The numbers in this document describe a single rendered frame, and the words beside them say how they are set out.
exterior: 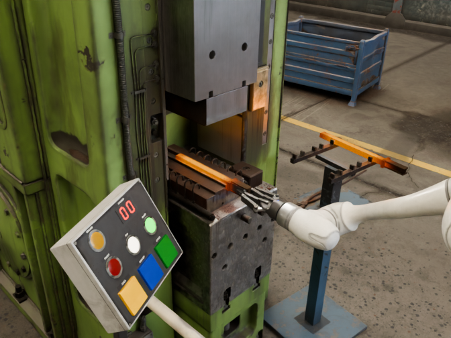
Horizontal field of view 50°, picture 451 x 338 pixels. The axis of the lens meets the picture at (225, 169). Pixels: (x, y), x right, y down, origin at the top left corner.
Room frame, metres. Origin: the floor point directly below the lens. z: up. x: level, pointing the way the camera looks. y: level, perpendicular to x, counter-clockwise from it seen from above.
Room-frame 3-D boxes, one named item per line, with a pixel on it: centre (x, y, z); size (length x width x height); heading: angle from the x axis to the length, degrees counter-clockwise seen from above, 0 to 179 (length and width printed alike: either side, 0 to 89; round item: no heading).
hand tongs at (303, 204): (1.99, -0.50, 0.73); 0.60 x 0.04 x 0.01; 134
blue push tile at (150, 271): (1.05, 0.21, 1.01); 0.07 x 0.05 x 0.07; 161
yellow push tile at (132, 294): (0.96, 0.24, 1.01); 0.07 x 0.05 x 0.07; 161
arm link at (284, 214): (1.37, -0.22, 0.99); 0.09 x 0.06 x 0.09; 136
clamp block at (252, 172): (1.72, -0.08, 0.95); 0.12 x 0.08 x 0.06; 46
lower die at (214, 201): (1.70, 0.15, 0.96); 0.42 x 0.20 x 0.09; 46
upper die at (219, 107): (1.70, 0.15, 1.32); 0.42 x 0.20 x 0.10; 46
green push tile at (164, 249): (1.14, 0.17, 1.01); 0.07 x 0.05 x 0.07; 161
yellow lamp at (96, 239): (0.98, 0.32, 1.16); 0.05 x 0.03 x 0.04; 136
